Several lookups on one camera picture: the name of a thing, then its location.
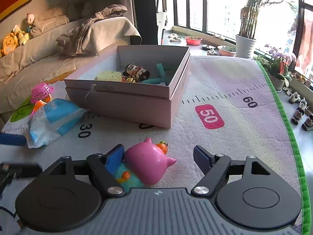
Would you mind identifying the white upright vacuum cleaner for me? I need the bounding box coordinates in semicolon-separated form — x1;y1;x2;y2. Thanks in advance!
156;0;168;45

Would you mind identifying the pink basin with plants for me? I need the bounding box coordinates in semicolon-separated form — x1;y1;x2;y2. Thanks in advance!
218;45;236;57

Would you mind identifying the orange plastic toy cup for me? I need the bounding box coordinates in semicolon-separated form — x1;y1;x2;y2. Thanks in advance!
32;95;52;114

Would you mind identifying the yellow plush toy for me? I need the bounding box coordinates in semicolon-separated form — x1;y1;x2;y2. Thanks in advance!
1;25;30;57

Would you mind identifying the teal plastic toy crank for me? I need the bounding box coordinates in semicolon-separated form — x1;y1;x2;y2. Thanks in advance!
141;63;169;85

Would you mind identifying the brown blanket on sofa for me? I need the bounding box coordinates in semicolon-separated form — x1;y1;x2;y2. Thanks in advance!
56;4;128;56

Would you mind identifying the pink flower plant pot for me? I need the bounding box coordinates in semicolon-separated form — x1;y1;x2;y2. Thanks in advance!
254;44;296;92

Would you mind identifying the white plant pot bamboo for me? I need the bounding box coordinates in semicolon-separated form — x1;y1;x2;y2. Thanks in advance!
236;0;298;58

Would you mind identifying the beige covered sofa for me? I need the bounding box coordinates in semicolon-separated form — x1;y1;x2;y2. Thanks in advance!
1;16;141;114

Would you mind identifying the red plastic basin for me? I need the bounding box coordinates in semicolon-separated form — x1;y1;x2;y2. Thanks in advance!
185;36;202;46

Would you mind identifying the pink plastic toy net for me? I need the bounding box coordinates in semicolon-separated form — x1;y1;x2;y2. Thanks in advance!
30;83;53;103

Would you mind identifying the cartoon man figure toy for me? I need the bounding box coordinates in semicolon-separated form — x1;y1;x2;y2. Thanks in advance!
122;64;150;82

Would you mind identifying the doll plush on sofa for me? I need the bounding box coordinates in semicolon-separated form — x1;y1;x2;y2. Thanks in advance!
26;13;35;33

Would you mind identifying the pink cardboard box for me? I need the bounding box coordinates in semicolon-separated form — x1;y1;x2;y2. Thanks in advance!
65;45;191;128

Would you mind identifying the pink pig toy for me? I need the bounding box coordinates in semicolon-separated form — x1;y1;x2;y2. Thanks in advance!
124;138;177;185

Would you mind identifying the yellow sponge block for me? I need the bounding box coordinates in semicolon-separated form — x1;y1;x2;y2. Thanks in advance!
95;71;122;82

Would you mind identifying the blue white wipes pack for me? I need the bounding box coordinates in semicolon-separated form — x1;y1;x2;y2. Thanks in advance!
25;98;86;149

